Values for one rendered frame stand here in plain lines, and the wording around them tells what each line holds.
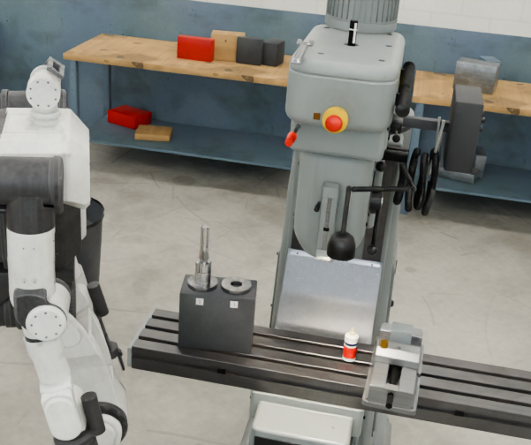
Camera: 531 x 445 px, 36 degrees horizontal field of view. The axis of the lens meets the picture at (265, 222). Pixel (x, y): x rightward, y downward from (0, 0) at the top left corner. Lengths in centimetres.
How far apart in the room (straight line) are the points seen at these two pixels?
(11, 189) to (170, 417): 233
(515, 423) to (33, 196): 151
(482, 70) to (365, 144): 388
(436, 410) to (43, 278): 125
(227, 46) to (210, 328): 387
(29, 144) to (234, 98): 505
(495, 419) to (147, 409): 182
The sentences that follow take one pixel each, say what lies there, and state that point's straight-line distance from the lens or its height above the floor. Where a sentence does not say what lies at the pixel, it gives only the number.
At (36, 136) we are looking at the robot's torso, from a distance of 170.
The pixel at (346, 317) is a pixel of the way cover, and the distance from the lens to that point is 271.
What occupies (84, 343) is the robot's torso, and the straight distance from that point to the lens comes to 193.
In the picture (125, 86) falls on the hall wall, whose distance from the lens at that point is 691.
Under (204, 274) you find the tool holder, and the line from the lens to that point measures 238.
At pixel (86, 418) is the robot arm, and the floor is 117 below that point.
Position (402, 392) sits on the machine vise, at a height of 102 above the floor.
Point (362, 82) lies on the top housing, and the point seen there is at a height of 185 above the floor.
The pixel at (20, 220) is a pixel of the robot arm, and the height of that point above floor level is 167.
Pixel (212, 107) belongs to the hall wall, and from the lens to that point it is 673.
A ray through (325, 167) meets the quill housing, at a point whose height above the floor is 159.
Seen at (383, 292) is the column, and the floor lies 99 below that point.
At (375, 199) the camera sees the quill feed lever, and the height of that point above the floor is 147.
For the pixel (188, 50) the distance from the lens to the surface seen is 606.
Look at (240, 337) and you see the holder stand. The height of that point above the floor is 100.
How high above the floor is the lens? 233
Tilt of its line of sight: 25 degrees down
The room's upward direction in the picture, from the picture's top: 5 degrees clockwise
